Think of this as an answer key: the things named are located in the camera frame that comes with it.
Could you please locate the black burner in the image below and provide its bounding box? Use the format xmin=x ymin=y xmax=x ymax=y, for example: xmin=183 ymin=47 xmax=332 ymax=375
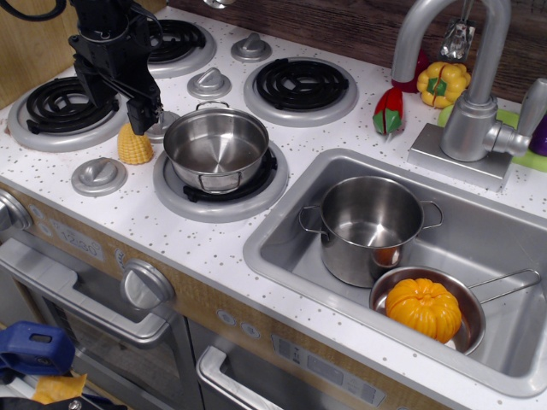
xmin=148 ymin=19 xmax=216 ymax=79
xmin=153 ymin=143 xmax=289 ymax=223
xmin=8 ymin=77 xmax=128 ymax=153
xmin=244 ymin=57 xmax=358 ymax=128

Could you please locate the yellow toy corn cob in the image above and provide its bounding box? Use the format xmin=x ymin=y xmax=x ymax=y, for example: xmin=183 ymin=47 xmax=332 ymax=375
xmin=117 ymin=123 xmax=154 ymax=165

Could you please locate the red toy chili pepper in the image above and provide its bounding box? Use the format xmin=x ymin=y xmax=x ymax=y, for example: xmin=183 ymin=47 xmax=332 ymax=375
xmin=373 ymin=87 xmax=403 ymax=135

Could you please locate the silver stove knob front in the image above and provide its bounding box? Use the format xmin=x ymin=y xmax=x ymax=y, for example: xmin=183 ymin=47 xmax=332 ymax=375
xmin=71 ymin=157 xmax=127 ymax=197

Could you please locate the silver stove knob middle left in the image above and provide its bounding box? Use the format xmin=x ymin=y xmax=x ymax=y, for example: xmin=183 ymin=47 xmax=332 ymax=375
xmin=145 ymin=111 xmax=179 ymax=144

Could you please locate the silver toy faucet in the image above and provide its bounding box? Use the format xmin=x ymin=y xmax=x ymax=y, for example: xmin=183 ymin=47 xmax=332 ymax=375
xmin=408 ymin=0 xmax=546 ymax=191

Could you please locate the back right black burner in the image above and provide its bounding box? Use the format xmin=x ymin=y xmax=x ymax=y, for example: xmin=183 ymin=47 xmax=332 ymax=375
xmin=244 ymin=57 xmax=358 ymax=128

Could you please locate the front left black burner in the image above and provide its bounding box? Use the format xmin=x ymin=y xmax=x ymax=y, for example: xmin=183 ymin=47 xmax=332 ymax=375
xmin=8 ymin=77 xmax=128 ymax=153

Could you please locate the silver stove knob centre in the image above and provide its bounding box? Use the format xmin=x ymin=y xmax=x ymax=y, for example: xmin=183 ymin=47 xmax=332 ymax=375
xmin=187 ymin=67 xmax=232 ymax=99

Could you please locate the silver right door handle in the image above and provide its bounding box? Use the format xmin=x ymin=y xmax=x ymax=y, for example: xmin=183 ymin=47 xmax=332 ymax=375
xmin=196 ymin=346 xmax=279 ymax=410

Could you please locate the yellow toy bell pepper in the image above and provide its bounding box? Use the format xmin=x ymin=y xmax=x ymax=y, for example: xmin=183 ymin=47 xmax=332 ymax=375
xmin=416 ymin=61 xmax=471 ymax=108

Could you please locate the steel saucepan with wire handle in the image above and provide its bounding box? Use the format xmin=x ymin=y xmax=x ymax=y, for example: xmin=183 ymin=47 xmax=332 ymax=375
xmin=369 ymin=266 xmax=541 ymax=355

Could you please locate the front right black burner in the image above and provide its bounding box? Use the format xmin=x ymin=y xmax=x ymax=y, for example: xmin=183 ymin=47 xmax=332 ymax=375
xmin=153 ymin=143 xmax=289 ymax=223

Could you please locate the silver oven dial knob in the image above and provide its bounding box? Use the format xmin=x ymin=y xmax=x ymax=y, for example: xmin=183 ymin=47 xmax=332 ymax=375
xmin=120 ymin=258 xmax=175 ymax=310

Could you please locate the yellow cloth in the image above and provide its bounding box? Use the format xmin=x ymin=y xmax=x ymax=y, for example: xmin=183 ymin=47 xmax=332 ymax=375
xmin=32 ymin=374 xmax=87 ymax=405

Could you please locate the green toy plate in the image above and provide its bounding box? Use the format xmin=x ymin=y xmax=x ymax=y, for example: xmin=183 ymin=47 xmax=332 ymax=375
xmin=437 ymin=105 xmax=546 ymax=173

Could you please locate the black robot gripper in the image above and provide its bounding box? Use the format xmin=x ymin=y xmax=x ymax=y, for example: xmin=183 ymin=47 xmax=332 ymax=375
xmin=69 ymin=12 xmax=163 ymax=135

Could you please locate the orange toy pumpkin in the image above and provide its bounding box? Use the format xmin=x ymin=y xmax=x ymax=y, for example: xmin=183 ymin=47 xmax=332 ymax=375
xmin=385 ymin=278 xmax=462 ymax=343

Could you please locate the silver oven door handle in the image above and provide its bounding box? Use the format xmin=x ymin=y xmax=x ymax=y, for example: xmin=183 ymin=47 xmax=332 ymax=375
xmin=1 ymin=238 xmax=170 ymax=349

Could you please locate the tall steel pot in sink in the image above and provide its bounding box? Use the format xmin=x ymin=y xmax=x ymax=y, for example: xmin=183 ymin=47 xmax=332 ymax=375
xmin=298 ymin=176 xmax=444 ymax=288

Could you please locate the small steel pan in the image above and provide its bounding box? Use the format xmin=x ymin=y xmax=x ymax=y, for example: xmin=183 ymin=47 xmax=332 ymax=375
xmin=163 ymin=103 xmax=269 ymax=195

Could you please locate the dark red toy vegetable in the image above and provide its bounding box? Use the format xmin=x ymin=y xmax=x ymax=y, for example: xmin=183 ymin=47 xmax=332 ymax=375
xmin=391 ymin=50 xmax=430 ymax=93

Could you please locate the purple toy eggplant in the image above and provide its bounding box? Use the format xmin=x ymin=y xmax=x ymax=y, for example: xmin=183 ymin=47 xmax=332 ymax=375
xmin=528 ymin=114 xmax=547 ymax=156

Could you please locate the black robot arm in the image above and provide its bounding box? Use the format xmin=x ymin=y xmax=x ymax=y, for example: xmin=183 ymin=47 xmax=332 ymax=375
xmin=69 ymin=1 xmax=162 ymax=135

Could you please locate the back left black burner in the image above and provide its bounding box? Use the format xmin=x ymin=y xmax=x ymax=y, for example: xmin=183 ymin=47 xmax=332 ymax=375
xmin=148 ymin=19 xmax=216 ymax=79

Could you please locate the silver left edge knob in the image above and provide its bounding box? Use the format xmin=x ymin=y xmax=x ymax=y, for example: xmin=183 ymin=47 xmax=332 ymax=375
xmin=0 ymin=190 xmax=32 ymax=231

